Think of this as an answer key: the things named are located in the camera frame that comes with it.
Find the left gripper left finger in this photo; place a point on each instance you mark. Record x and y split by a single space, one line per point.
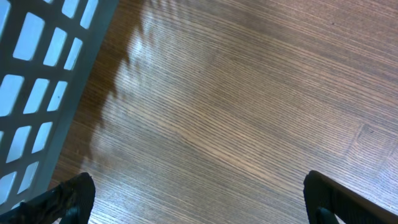
70 202

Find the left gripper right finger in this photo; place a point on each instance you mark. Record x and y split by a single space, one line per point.
328 201

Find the grey plastic mesh basket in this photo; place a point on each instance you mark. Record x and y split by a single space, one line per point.
48 49

